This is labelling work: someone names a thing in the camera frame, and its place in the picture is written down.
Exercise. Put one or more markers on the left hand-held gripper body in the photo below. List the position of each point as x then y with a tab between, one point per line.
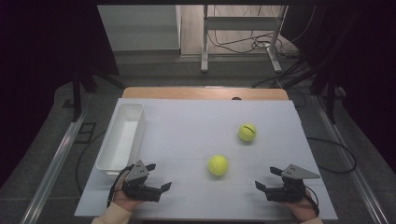
140	186

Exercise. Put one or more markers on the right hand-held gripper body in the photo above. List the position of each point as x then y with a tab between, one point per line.
289	188

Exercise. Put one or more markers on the white plastic bin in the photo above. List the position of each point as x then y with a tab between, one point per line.
120	146

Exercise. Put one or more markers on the plain yellow tennis ball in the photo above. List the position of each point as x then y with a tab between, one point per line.
218	165

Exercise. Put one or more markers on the person's left hand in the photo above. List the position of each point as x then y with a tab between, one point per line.
124	201

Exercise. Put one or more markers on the person's right hand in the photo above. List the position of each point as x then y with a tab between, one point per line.
300	209

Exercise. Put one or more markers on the yellow tennis ball black mark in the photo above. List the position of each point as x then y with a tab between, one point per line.
247	133

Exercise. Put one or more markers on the white board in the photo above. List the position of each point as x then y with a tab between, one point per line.
193	130

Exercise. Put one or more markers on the wooden table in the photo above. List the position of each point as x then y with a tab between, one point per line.
202	93

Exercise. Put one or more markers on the black tripod stand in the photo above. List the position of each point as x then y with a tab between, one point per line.
330	93
76	93

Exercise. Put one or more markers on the white cabinet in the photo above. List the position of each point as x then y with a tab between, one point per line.
140	28

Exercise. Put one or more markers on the dark curtain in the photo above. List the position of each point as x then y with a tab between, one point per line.
367	62
37	62

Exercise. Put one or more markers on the white metal stand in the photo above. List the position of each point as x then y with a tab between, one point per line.
239	23

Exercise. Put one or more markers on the metal floor rail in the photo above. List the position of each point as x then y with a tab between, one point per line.
348	161
53	168

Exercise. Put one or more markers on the black square floor bracket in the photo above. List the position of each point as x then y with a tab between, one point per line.
87	133

